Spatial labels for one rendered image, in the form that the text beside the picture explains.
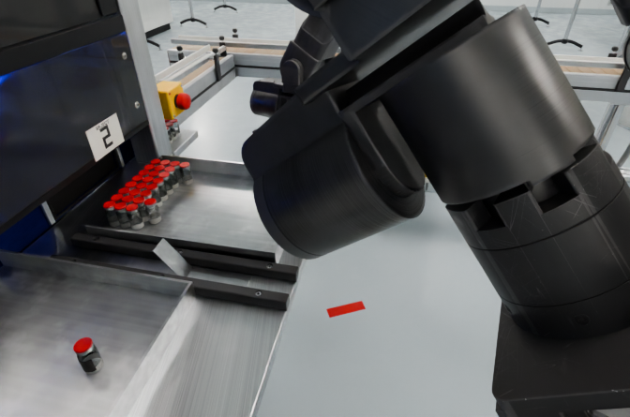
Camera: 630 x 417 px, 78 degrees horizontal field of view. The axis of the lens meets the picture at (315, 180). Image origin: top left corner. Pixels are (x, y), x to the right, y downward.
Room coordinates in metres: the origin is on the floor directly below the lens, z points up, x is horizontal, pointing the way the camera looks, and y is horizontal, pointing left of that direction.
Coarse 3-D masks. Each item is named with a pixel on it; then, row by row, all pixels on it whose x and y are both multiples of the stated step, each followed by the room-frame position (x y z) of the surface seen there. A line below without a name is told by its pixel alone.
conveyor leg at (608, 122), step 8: (608, 104) 1.33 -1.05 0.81; (616, 104) 1.29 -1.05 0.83; (624, 104) 1.28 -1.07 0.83; (608, 112) 1.32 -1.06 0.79; (616, 112) 1.30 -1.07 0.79; (608, 120) 1.31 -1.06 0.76; (616, 120) 1.30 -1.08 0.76; (600, 128) 1.32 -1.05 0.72; (608, 128) 1.30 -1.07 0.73; (600, 136) 1.31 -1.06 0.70; (608, 136) 1.30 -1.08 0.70; (600, 144) 1.30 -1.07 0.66
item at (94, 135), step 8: (104, 120) 0.67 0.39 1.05; (112, 120) 0.69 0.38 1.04; (96, 128) 0.64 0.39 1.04; (112, 128) 0.68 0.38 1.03; (120, 128) 0.70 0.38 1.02; (88, 136) 0.62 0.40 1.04; (96, 136) 0.63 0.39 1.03; (104, 136) 0.65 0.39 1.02; (112, 136) 0.67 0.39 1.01; (120, 136) 0.69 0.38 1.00; (96, 144) 0.63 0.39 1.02; (112, 144) 0.67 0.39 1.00; (96, 152) 0.62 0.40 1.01; (104, 152) 0.64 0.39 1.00; (96, 160) 0.62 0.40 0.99
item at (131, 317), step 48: (0, 288) 0.42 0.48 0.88; (48, 288) 0.42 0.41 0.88; (96, 288) 0.42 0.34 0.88; (144, 288) 0.41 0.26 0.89; (192, 288) 0.40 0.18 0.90; (0, 336) 0.33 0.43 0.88; (48, 336) 0.33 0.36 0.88; (96, 336) 0.33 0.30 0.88; (144, 336) 0.33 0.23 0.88; (0, 384) 0.27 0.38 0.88; (48, 384) 0.27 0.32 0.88; (96, 384) 0.27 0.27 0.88; (144, 384) 0.27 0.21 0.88
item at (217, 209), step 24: (192, 168) 0.76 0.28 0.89; (216, 168) 0.75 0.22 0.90; (240, 168) 0.74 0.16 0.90; (192, 192) 0.68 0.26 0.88; (216, 192) 0.68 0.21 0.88; (240, 192) 0.68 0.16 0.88; (168, 216) 0.59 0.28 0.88; (192, 216) 0.59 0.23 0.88; (216, 216) 0.59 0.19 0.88; (240, 216) 0.59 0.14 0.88; (144, 240) 0.50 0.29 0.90; (168, 240) 0.49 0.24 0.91; (192, 240) 0.49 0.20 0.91; (216, 240) 0.53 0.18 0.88; (240, 240) 0.53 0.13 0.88; (264, 240) 0.53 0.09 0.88
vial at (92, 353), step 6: (90, 348) 0.29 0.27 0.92; (96, 348) 0.29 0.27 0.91; (78, 354) 0.28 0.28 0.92; (84, 354) 0.28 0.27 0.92; (90, 354) 0.28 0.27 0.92; (96, 354) 0.29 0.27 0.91; (84, 360) 0.28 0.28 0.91; (96, 360) 0.28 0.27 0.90; (102, 360) 0.29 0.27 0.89; (96, 366) 0.28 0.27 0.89; (90, 372) 0.28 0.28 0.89; (96, 372) 0.28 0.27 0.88
